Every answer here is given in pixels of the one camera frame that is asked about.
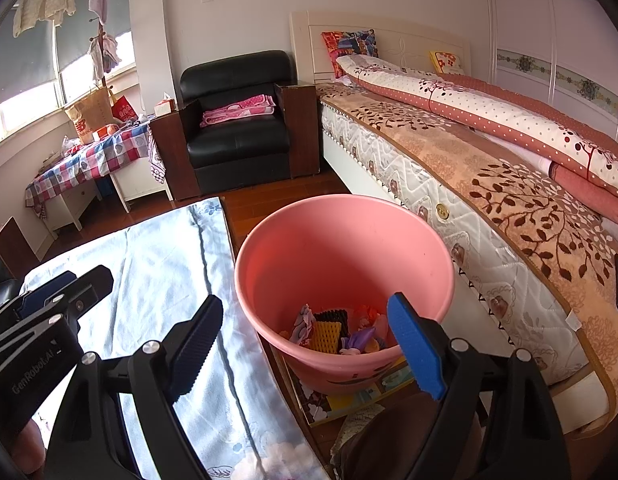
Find black leather armchair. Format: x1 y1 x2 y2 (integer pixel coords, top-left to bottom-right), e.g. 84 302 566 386
150 50 320 202

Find colourful printed cushion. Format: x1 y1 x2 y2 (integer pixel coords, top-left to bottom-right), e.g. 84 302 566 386
321 29 380 78

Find yellow foam fruit net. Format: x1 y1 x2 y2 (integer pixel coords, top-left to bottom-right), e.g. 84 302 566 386
309 321 344 356

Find purple plastic wrapper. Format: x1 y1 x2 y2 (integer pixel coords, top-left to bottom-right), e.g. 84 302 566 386
339 327 384 356

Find white desk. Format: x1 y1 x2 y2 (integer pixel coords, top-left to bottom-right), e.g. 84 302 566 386
44 160 174 233

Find red foam fruit net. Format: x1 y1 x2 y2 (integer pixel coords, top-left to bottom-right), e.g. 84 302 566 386
354 305 390 326

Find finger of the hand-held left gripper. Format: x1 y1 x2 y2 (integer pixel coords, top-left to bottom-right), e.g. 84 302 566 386
44 265 114 333
0 270 77 328

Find red gift bag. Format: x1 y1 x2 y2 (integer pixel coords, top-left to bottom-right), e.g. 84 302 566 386
111 95 138 123

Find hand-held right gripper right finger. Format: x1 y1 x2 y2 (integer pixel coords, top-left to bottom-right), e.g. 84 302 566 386
386 291 572 480

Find pale hanging garments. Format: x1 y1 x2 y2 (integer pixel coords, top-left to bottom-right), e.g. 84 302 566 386
89 32 122 83

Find black foam fruit net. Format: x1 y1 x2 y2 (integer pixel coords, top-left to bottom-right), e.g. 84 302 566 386
314 308 350 338

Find white knitted garment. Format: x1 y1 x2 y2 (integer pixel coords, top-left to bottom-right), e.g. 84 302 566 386
11 0 77 38

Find wooden coat rack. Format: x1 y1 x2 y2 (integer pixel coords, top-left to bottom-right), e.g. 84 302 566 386
86 15 120 111

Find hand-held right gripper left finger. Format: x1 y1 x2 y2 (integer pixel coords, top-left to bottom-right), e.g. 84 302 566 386
44 294 224 480

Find white bed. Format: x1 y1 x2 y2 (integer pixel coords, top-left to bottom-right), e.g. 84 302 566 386
289 10 618 436

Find light blue floral tablecloth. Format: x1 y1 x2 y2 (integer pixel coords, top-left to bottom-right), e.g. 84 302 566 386
21 196 322 480

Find checkered tablecloth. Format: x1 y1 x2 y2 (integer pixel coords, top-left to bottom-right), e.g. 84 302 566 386
25 120 152 218

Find pink folded blanket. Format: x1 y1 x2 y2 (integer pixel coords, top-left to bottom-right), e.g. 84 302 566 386
200 94 277 128

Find white wardrobe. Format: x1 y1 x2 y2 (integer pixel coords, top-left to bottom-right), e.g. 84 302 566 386
481 0 618 143

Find yellow printed cushion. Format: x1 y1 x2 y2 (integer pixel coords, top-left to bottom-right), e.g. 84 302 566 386
429 50 464 76

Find white pink dotted quilt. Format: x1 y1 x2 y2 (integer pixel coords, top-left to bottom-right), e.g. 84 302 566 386
335 54 618 221

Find brown paper bag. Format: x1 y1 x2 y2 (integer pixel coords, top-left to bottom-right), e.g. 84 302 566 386
64 86 114 145

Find pink plastic bucket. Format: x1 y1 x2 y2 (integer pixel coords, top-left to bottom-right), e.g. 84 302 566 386
234 196 456 396

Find brown leaf patterned blanket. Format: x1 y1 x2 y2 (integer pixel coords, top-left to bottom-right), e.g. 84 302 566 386
316 82 618 413

